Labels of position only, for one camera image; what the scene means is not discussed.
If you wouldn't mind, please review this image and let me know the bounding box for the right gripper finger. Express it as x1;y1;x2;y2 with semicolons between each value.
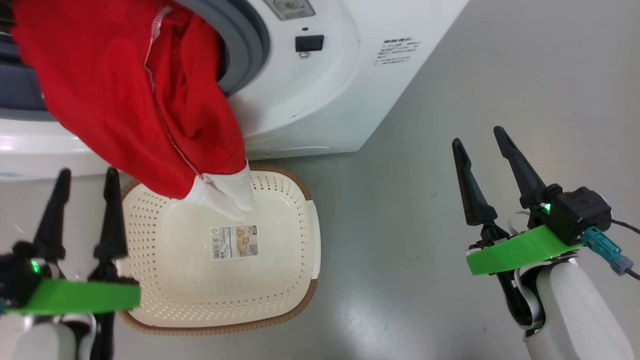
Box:
452;138;509;244
493;126;548;210

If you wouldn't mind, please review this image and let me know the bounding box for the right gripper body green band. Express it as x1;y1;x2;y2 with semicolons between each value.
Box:
466;225;584;277

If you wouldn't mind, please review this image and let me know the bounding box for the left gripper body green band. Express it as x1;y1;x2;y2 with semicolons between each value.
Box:
5;278;141;316

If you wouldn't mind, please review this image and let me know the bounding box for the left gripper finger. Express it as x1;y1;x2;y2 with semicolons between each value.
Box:
13;168;72;264
88;167;129;281

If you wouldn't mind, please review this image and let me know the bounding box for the red and white garment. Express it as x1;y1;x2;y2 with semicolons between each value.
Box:
11;0;257;223

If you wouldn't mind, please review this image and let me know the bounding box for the paper label in basket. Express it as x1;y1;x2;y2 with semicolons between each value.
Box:
209;224;260;261

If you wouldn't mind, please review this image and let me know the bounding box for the cream perforated laundry basket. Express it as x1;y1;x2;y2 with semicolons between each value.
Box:
116;162;321;336

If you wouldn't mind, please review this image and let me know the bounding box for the white front-load washing machine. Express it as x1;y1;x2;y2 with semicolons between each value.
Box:
0;0;471;181

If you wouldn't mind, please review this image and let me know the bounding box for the black door latch socket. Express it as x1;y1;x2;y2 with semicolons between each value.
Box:
295;35;325;54

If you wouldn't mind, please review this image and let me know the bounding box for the grey warning sticker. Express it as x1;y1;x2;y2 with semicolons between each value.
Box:
263;0;316;21

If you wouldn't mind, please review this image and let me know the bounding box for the teal cable connector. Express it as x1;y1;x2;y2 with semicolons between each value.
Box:
582;226;635;276

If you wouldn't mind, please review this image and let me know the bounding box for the thin black camera cable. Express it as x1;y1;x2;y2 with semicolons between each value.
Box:
609;219;640;281

